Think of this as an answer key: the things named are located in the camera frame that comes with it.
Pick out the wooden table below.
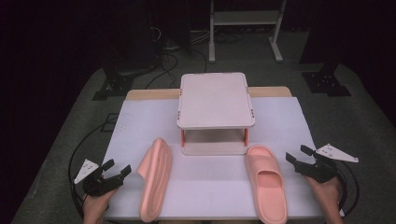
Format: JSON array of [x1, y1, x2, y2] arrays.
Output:
[[125, 86, 293, 101]]

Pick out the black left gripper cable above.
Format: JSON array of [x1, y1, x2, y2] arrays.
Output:
[[67, 123, 110, 218]]

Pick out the white metal stand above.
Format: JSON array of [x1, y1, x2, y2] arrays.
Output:
[[208, 0, 288, 63]]

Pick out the white shoe rack orange posts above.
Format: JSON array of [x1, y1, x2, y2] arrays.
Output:
[[176, 72, 256, 157]]

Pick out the tangle of black floor cables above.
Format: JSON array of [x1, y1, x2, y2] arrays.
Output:
[[144, 26, 209, 91]]

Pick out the black stand base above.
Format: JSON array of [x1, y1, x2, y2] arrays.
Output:
[[301, 61, 352, 98], [92, 66, 135, 102]]

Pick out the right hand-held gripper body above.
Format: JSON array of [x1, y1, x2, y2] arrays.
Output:
[[295, 143, 360, 184]]

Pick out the pink rubber slipper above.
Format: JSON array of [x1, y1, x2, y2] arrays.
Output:
[[244, 144, 289, 224], [136, 137, 173, 223]]

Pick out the person's right hand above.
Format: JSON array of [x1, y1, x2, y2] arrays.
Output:
[[304, 175, 344, 224]]

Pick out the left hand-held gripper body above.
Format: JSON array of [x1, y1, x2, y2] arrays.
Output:
[[74, 159, 124, 198]]

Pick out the white foam mat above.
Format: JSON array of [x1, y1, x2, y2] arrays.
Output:
[[102, 96, 325, 220]]

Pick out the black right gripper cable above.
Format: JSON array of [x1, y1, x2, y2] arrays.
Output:
[[335, 161, 361, 217]]

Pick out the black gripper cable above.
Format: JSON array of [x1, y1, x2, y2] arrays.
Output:
[[335, 161, 361, 217], [67, 123, 110, 218]]

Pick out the person's left hand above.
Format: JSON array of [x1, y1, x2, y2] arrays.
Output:
[[82, 187, 120, 224]]

